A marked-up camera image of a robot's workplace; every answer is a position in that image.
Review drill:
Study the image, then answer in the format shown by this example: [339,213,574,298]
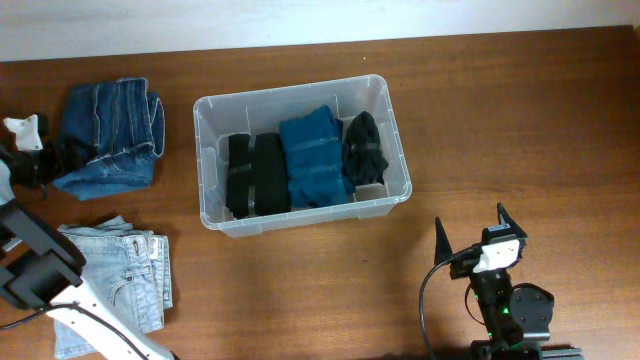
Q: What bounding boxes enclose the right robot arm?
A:
[434,204,554,359]

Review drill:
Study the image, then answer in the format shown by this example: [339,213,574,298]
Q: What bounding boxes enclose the black garment with bands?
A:
[226,132,291,219]

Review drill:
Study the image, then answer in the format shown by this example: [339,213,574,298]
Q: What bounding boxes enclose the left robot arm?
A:
[1,149,176,360]

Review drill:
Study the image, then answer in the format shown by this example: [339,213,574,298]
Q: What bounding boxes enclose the dark garment with band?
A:
[343,111,389,186]

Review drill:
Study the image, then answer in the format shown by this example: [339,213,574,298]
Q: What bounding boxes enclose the dark blue jeans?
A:
[53,78,166,201]

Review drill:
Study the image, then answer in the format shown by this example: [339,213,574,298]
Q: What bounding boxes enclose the light blue folded jeans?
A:
[55,216,173,359]

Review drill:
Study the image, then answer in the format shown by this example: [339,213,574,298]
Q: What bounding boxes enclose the blue garment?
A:
[279,105,355,208]

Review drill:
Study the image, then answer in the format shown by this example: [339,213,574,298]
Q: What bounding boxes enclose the clear plastic storage bin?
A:
[193,74,412,238]

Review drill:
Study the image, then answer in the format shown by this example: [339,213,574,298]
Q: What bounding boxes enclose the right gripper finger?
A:
[497,203,528,239]
[434,217,453,265]

